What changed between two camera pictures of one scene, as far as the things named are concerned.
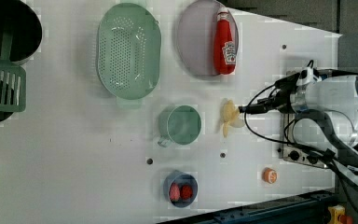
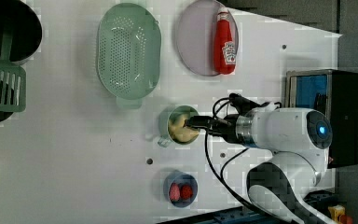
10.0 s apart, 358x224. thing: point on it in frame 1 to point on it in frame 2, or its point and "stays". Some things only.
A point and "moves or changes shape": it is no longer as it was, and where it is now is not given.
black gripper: [279, 101] to [225, 127]
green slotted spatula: [4, 82] stays
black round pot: [27, 32] stays
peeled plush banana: [230, 116] moves or changes shape
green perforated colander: [129, 53] stays
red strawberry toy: [174, 192] stays
